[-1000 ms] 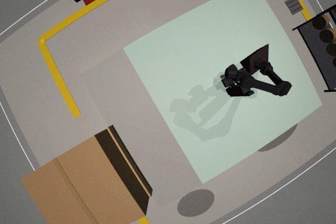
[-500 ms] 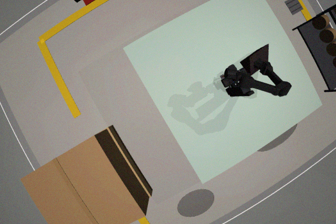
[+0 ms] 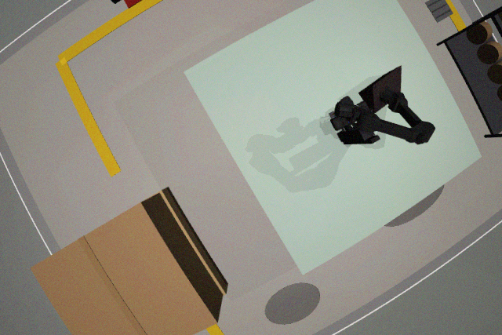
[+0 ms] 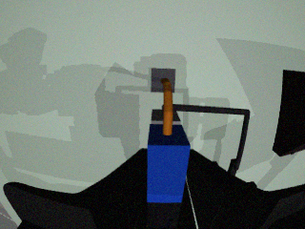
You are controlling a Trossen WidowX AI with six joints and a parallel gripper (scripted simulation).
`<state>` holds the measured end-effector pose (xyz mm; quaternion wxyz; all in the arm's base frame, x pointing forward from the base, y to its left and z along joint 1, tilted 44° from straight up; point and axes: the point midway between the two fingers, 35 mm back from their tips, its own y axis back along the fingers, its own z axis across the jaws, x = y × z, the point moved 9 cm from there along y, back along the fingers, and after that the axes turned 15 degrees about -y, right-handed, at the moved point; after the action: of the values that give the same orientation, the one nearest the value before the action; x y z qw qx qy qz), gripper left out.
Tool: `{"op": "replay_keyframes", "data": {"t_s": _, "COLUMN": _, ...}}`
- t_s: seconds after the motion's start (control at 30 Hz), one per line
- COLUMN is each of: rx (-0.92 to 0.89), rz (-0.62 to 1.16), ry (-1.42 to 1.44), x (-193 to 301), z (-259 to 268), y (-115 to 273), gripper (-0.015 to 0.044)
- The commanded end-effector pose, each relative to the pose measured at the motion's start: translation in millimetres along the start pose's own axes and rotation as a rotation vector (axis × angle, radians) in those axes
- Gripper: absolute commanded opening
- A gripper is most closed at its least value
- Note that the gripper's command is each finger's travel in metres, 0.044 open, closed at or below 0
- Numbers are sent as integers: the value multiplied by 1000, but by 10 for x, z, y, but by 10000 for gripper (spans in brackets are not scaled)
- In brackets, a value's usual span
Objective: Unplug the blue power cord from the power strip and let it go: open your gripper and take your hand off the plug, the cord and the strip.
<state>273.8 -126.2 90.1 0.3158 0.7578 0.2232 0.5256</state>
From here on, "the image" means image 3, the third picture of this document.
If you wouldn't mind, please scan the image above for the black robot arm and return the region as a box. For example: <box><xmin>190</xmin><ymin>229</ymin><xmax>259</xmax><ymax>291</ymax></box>
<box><xmin>334</xmin><ymin>86</ymin><xmax>435</xmax><ymax>144</ymax></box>

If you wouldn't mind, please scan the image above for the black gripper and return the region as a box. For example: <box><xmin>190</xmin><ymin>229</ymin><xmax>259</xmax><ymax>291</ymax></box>
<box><xmin>330</xmin><ymin>101</ymin><xmax>369</xmax><ymax>130</ymax></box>

